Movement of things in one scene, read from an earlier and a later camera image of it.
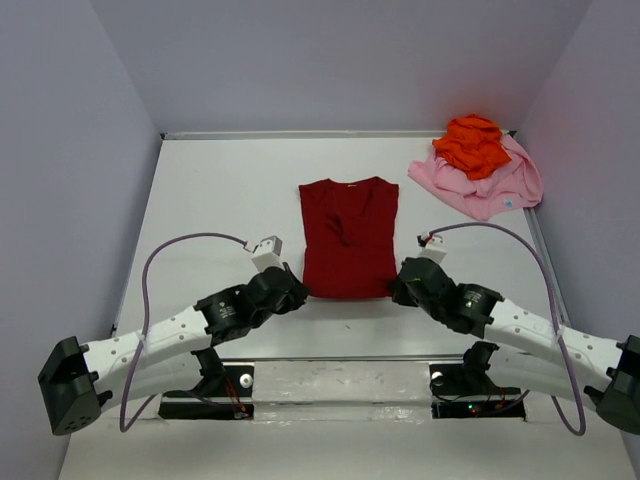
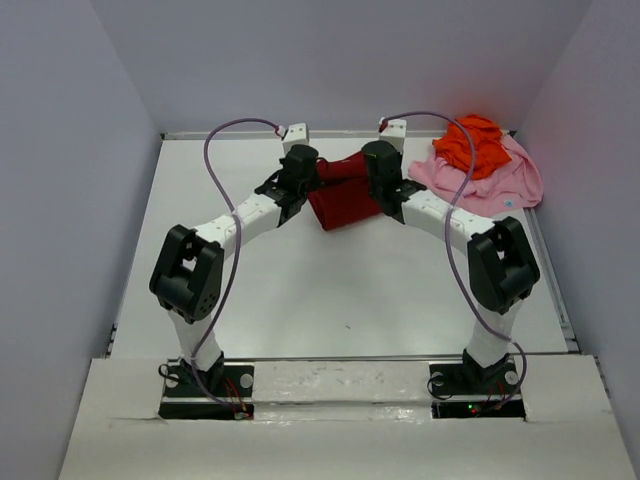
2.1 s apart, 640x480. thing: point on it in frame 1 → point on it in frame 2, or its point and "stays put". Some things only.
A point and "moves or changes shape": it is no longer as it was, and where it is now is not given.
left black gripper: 292,288 → 310,176
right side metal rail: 544,251 stays put
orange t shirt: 472,144 stays put
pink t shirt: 515,186 stays put
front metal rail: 341,358 stays put
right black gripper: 404,284 → 373,180
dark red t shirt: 349,237 moves or changes shape
